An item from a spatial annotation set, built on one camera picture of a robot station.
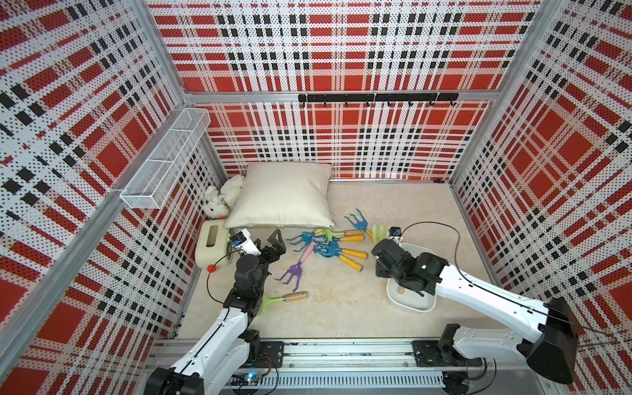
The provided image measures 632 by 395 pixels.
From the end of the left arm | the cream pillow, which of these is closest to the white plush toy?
the cream pillow

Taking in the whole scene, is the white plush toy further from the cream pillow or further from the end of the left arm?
the end of the left arm

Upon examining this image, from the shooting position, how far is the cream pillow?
0.95 metres
